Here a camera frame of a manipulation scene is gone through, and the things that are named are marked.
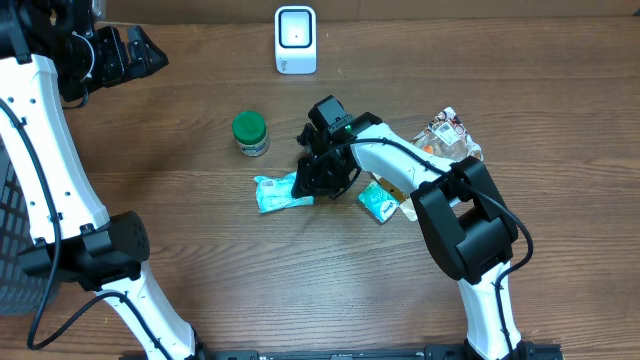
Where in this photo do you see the green lid jar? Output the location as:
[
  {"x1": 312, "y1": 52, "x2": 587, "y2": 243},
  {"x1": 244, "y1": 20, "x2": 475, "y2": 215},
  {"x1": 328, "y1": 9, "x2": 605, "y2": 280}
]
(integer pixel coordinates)
[{"x1": 232, "y1": 111, "x2": 270, "y2": 157}]

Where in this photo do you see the black mesh basket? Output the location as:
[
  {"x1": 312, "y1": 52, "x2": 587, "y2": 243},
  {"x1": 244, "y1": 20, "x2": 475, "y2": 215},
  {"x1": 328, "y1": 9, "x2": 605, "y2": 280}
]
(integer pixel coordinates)
[{"x1": 0, "y1": 144, "x2": 47, "y2": 317}]

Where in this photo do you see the white barcode scanner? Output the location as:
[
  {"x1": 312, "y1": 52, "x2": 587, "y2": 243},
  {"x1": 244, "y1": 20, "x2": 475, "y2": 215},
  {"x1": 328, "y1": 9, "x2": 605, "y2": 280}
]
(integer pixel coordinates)
[{"x1": 274, "y1": 5, "x2": 317, "y2": 75}]

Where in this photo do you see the green tissue pack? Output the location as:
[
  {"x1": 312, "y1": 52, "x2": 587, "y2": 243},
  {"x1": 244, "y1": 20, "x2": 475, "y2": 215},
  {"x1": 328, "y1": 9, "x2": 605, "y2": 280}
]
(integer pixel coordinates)
[{"x1": 358, "y1": 180, "x2": 399, "y2": 224}]

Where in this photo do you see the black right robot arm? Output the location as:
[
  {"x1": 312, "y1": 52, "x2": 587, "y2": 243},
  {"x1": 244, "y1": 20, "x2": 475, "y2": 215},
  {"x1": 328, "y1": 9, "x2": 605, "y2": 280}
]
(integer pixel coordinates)
[{"x1": 292, "y1": 110, "x2": 525, "y2": 359}]

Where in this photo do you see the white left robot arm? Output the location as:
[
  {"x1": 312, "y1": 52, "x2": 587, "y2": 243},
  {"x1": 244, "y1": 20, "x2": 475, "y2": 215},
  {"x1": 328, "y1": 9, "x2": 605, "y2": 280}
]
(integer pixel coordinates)
[{"x1": 1, "y1": 0, "x2": 206, "y2": 359}]

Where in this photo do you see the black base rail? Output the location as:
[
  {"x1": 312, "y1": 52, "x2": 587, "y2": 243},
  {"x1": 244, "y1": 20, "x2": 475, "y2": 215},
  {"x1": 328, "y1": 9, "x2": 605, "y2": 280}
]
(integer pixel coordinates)
[{"x1": 188, "y1": 342, "x2": 565, "y2": 360}]

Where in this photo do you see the beige brown snack bag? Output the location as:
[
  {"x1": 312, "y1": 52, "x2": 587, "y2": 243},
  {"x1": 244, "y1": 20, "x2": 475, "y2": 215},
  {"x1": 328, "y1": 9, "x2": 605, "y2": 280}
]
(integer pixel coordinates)
[{"x1": 372, "y1": 107, "x2": 484, "y2": 222}]

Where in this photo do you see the teal tissue pack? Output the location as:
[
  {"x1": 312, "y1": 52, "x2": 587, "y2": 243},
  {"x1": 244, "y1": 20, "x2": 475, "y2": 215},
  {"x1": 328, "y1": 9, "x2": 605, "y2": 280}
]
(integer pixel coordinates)
[{"x1": 254, "y1": 172, "x2": 314, "y2": 213}]

